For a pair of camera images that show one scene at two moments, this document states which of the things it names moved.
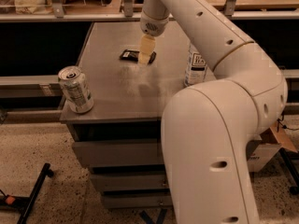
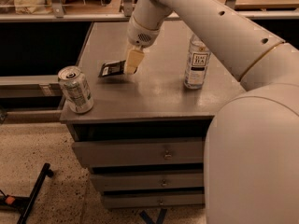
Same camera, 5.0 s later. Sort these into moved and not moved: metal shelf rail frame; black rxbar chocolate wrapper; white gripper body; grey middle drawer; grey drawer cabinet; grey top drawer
Moved: white gripper body; black rxbar chocolate wrapper
Not moved: grey drawer cabinet; metal shelf rail frame; grey middle drawer; grey top drawer
